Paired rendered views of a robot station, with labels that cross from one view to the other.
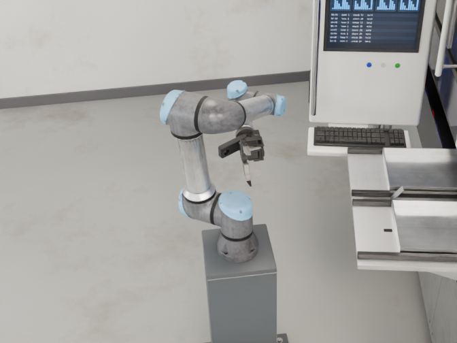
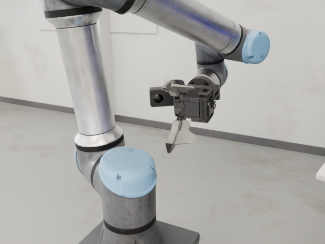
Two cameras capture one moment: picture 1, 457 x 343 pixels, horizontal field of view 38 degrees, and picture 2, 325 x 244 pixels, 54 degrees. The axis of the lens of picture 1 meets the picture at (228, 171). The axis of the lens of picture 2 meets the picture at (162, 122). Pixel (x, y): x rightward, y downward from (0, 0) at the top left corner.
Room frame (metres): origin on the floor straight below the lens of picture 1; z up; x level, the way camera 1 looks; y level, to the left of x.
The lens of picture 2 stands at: (1.31, -0.38, 1.31)
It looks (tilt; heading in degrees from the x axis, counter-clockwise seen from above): 19 degrees down; 30
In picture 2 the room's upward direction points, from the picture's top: straight up
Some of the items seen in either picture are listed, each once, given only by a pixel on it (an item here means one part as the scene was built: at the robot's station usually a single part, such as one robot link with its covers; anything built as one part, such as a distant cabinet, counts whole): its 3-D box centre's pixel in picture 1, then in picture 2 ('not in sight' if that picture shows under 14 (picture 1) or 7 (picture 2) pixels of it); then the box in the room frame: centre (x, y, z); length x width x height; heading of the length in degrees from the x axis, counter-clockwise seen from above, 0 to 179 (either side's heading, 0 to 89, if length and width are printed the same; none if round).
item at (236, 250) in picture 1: (237, 237); (130, 230); (1.79, -0.02, 0.84); 0.15 x 0.15 x 0.10
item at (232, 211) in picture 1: (234, 212); (127, 183); (1.79, -0.01, 0.96); 0.13 x 0.12 x 0.14; 62
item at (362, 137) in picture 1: (359, 136); not in sight; (2.45, -0.59, 0.82); 0.40 x 0.14 x 0.02; 81
